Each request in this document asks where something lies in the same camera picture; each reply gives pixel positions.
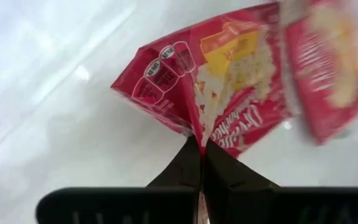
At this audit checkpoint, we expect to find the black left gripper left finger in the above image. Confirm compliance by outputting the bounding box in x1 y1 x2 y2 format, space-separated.
35 136 203 224

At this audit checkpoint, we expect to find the red popcorn bag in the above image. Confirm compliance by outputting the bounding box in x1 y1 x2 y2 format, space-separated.
280 0 358 146
110 1 291 159

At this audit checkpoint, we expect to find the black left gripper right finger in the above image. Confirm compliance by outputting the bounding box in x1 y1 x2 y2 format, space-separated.
203 139 358 224

